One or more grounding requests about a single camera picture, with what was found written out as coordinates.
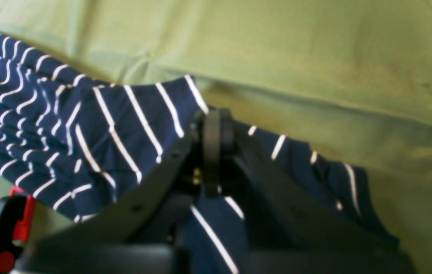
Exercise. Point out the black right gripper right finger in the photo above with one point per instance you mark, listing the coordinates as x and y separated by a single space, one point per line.
293 198

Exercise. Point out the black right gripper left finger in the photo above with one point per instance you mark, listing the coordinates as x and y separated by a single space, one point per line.
193 162

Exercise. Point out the navy white striped T-shirt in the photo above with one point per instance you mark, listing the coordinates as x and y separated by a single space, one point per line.
78 144

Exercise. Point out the light green table cloth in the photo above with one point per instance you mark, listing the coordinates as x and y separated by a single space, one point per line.
351 77

